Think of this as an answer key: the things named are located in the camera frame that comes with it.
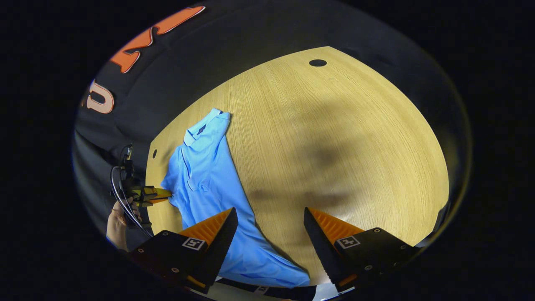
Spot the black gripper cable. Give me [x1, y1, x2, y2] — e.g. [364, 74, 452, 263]
[110, 165, 154, 239]

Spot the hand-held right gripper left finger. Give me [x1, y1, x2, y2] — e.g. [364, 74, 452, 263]
[127, 208, 239, 293]

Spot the light blue T-shirt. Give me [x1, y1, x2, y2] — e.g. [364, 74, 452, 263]
[161, 108, 312, 288]

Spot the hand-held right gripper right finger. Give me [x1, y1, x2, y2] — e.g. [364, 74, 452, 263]
[304, 207, 420, 293]

